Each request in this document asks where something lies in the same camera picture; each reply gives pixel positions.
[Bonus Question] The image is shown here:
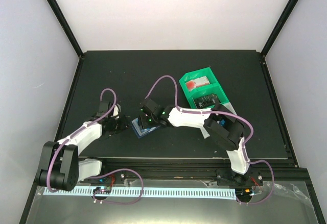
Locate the blue credit card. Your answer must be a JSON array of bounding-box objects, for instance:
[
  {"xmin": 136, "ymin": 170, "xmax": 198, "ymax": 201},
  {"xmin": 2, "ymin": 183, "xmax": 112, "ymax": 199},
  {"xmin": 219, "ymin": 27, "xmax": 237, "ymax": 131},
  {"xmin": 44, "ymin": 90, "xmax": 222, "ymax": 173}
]
[{"xmin": 134, "ymin": 123, "xmax": 157, "ymax": 137}]

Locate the blue card holder wallet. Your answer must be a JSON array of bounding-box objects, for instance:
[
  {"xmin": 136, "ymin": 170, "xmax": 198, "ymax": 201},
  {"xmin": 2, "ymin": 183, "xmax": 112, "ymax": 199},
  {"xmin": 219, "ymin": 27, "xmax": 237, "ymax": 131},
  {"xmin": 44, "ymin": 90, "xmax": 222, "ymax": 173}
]
[{"xmin": 131, "ymin": 118, "xmax": 160, "ymax": 138}]

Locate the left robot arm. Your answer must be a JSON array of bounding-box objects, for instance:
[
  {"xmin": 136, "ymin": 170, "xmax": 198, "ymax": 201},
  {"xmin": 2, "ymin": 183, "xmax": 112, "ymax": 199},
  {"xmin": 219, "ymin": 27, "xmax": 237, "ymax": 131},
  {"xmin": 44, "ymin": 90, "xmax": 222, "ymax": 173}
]
[{"xmin": 35, "ymin": 102, "xmax": 129, "ymax": 192}]

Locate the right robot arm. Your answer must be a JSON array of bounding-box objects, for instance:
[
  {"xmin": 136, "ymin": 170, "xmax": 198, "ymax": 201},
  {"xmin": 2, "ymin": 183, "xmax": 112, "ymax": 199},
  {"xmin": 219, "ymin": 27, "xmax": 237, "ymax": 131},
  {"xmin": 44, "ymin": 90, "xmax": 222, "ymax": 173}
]
[{"xmin": 137, "ymin": 98, "xmax": 251, "ymax": 186}]

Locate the red white card stack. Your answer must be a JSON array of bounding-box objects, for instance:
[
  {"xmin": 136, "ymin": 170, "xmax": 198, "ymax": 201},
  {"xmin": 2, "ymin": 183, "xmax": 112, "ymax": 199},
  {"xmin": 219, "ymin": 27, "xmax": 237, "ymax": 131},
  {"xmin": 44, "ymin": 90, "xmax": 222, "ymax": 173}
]
[{"xmin": 185, "ymin": 76, "xmax": 210, "ymax": 92}]

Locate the white bin with blue cards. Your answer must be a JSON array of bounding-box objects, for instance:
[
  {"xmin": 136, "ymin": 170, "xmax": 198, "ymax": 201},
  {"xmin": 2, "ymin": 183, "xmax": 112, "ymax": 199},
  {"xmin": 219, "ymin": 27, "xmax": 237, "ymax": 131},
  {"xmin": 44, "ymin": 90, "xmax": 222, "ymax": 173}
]
[{"xmin": 203, "ymin": 104, "xmax": 236, "ymax": 139}]

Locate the black VIP card stack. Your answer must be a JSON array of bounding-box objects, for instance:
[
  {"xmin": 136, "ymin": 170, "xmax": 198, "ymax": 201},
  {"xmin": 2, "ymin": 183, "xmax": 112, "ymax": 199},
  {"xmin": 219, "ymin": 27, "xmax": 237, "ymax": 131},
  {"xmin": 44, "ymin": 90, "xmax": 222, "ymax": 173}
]
[{"xmin": 194, "ymin": 94, "xmax": 220, "ymax": 109}]

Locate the green bin with black cards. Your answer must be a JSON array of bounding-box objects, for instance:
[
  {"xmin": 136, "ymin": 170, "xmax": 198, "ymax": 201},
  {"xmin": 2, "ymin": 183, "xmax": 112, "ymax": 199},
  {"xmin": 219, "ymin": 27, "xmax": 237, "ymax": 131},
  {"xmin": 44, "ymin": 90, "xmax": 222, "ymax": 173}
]
[{"xmin": 187, "ymin": 83, "xmax": 229, "ymax": 109}]

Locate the green bin with red cards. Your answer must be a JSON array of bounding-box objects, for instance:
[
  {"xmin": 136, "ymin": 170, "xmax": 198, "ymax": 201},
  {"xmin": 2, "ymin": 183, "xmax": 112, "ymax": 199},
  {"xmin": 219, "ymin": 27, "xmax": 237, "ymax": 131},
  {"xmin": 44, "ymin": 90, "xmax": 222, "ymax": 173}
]
[{"xmin": 179, "ymin": 67, "xmax": 220, "ymax": 100}]

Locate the blue card stack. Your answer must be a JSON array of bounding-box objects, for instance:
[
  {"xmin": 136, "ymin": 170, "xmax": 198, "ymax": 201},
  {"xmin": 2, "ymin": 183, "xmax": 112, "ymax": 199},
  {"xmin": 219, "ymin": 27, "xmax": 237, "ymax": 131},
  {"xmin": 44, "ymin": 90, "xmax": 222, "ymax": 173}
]
[{"xmin": 217, "ymin": 118, "xmax": 226, "ymax": 127}]

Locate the small electronics board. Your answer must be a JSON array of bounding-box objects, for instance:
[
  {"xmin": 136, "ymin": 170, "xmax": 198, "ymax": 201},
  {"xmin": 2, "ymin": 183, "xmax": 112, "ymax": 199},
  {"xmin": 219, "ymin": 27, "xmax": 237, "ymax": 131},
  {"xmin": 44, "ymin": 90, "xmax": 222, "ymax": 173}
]
[{"xmin": 94, "ymin": 186, "xmax": 112, "ymax": 194}]

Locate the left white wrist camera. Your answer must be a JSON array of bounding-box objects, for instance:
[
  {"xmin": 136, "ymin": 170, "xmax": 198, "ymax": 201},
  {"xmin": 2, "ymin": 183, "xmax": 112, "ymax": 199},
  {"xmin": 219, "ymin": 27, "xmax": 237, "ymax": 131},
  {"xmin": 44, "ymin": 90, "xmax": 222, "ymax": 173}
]
[{"xmin": 111, "ymin": 104, "xmax": 121, "ymax": 119}]

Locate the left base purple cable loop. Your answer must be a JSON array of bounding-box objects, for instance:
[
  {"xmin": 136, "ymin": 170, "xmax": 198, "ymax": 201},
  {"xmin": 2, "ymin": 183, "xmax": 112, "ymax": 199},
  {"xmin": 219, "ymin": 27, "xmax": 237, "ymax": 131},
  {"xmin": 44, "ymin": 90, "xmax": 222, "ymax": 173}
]
[{"xmin": 92, "ymin": 168, "xmax": 146, "ymax": 206}]

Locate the light blue slotted cable duct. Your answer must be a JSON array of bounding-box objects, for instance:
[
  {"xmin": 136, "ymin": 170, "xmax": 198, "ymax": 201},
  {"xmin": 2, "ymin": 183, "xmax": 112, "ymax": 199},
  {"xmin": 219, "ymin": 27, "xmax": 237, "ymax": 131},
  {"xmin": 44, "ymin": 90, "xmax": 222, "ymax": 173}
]
[{"xmin": 43, "ymin": 186, "xmax": 236, "ymax": 200}]

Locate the black aluminium frame rail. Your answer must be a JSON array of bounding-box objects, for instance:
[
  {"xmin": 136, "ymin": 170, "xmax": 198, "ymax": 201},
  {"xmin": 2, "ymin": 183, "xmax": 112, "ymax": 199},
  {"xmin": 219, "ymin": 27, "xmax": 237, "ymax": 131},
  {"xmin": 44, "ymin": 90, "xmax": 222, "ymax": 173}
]
[{"xmin": 96, "ymin": 157, "xmax": 311, "ymax": 183}]

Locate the left black frame post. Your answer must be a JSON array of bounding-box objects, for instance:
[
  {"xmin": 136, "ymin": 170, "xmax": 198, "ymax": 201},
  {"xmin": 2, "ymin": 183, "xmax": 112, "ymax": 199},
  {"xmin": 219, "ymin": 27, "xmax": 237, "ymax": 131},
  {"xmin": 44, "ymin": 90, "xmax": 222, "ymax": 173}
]
[{"xmin": 34, "ymin": 0, "xmax": 84, "ymax": 59}]

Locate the black frame post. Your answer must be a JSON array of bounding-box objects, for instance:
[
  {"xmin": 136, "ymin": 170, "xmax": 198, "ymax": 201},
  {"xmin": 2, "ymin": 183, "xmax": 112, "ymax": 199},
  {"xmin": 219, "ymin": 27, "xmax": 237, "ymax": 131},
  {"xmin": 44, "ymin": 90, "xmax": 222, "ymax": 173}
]
[
  {"xmin": 34, "ymin": 0, "xmax": 84, "ymax": 59},
  {"xmin": 260, "ymin": 0, "xmax": 312, "ymax": 56}
]

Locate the right black frame post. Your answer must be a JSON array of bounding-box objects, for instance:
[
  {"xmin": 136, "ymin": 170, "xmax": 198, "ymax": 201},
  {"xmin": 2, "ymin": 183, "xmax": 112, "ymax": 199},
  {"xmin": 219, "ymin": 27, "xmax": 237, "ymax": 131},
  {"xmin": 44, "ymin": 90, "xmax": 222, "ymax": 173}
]
[{"xmin": 260, "ymin": 0, "xmax": 312, "ymax": 56}]

